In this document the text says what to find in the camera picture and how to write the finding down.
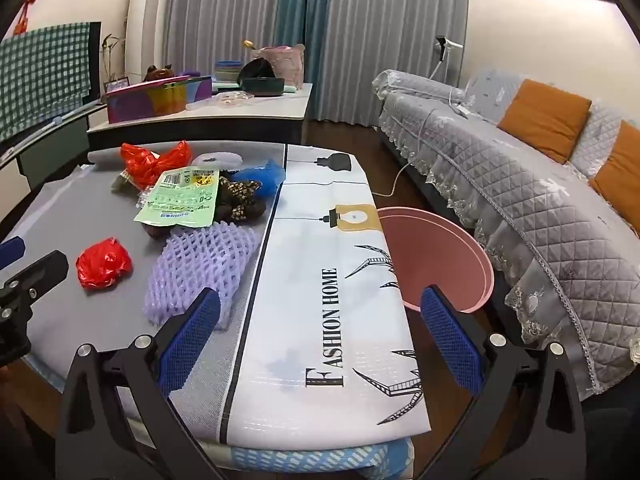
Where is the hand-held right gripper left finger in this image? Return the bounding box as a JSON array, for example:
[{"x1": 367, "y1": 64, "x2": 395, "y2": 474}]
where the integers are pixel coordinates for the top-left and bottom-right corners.
[{"x1": 54, "y1": 287, "x2": 236, "y2": 480}]

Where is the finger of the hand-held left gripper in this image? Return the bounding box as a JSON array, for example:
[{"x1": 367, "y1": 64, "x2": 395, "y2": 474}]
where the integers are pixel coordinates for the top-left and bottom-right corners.
[
  {"x1": 0, "y1": 236, "x2": 26, "y2": 268},
  {"x1": 0, "y1": 250, "x2": 69, "y2": 313}
]

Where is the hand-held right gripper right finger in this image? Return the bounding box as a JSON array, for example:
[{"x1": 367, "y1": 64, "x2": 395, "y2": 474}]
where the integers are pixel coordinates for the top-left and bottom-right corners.
[{"x1": 419, "y1": 285, "x2": 588, "y2": 480}]

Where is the red wrapper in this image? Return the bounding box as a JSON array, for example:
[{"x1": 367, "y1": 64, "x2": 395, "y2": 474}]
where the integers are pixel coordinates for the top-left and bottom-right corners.
[{"x1": 75, "y1": 237, "x2": 135, "y2": 291}]

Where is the pink plastic bin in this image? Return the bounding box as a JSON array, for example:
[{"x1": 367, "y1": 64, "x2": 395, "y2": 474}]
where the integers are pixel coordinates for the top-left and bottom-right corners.
[{"x1": 376, "y1": 206, "x2": 496, "y2": 315}]

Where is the pale green snack packet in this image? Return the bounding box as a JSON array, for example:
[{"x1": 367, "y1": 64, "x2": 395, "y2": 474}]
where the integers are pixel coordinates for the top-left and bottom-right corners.
[{"x1": 133, "y1": 167, "x2": 222, "y2": 229}]

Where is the red plastic bag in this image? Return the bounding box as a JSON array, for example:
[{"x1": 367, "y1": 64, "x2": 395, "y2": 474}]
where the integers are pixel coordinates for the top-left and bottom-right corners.
[{"x1": 120, "y1": 141, "x2": 192, "y2": 191}]

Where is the dark patterned wrapper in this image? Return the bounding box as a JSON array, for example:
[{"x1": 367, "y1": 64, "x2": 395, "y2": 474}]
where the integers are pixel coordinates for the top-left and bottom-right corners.
[{"x1": 141, "y1": 177, "x2": 267, "y2": 241}]

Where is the blue plastic bag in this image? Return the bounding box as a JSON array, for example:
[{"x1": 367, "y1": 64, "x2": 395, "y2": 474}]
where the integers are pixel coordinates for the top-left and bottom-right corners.
[{"x1": 232, "y1": 159, "x2": 287, "y2": 198}]

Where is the grey green television cabinet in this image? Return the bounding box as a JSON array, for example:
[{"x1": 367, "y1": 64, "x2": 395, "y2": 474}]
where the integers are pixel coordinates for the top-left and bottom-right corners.
[{"x1": 0, "y1": 105, "x2": 108, "y2": 191}]

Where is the printed grey white tablecloth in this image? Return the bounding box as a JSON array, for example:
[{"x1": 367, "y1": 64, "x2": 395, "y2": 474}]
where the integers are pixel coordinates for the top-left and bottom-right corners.
[{"x1": 0, "y1": 141, "x2": 432, "y2": 448}]

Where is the grey quilted sofa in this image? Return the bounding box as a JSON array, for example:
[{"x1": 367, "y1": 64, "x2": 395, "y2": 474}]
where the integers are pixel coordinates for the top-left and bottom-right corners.
[{"x1": 372, "y1": 67, "x2": 640, "y2": 401}]

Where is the green checkered cloth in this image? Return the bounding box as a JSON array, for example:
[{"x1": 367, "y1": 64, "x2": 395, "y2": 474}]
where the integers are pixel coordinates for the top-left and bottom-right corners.
[{"x1": 0, "y1": 22, "x2": 93, "y2": 143}]

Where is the colourful box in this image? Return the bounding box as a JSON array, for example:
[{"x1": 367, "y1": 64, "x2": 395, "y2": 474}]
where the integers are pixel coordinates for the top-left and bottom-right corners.
[{"x1": 104, "y1": 75, "x2": 215, "y2": 124}]

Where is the black television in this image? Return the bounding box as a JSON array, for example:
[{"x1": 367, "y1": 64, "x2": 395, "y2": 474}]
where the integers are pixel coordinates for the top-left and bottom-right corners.
[{"x1": 0, "y1": 21, "x2": 103, "y2": 143}]

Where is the thin green plant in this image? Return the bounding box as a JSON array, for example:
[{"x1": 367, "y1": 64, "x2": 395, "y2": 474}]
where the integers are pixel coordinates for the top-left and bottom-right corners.
[{"x1": 100, "y1": 34, "x2": 128, "y2": 86}]

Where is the brown toy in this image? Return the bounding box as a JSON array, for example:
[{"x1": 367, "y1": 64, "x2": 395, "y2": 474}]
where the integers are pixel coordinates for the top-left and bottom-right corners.
[{"x1": 144, "y1": 63, "x2": 177, "y2": 82}]

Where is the orange cushion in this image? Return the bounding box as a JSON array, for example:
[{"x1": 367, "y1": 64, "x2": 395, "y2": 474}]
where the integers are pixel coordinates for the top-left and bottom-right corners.
[
  {"x1": 588, "y1": 120, "x2": 640, "y2": 221},
  {"x1": 497, "y1": 79, "x2": 592, "y2": 164}
]

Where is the white coffee table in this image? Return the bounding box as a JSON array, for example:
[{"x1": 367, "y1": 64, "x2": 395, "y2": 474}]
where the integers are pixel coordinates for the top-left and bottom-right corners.
[{"x1": 86, "y1": 82, "x2": 314, "y2": 148}]

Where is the clear plastic packet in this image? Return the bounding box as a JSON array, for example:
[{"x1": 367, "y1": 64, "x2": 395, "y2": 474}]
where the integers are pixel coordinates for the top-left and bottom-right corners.
[{"x1": 215, "y1": 91, "x2": 256, "y2": 107}]

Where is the white standing air conditioner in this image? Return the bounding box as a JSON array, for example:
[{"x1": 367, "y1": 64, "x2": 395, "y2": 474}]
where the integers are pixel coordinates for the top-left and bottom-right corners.
[{"x1": 125, "y1": 0, "x2": 173, "y2": 81}]

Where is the stack of coloured bowls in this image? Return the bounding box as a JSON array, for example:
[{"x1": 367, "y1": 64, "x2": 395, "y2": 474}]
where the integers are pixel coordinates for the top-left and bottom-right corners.
[{"x1": 215, "y1": 60, "x2": 247, "y2": 82}]

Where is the pink basket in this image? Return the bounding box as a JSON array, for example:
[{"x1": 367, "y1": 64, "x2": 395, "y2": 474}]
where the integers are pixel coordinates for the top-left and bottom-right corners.
[{"x1": 250, "y1": 43, "x2": 307, "y2": 90}]

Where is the white floor lamp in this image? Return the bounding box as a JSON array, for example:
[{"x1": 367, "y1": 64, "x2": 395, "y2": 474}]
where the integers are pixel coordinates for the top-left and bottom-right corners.
[{"x1": 434, "y1": 35, "x2": 466, "y2": 91}]

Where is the grey curtain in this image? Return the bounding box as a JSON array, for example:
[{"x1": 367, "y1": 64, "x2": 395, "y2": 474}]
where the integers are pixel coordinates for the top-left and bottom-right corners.
[
  {"x1": 162, "y1": 0, "x2": 283, "y2": 78},
  {"x1": 325, "y1": 0, "x2": 471, "y2": 128}
]

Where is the teal curtain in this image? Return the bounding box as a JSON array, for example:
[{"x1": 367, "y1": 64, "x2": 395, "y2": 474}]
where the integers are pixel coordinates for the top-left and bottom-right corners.
[{"x1": 275, "y1": 0, "x2": 335, "y2": 121}]

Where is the white power cable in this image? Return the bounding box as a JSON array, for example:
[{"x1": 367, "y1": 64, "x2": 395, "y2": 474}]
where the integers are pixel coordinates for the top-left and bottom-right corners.
[{"x1": 371, "y1": 87, "x2": 468, "y2": 198}]

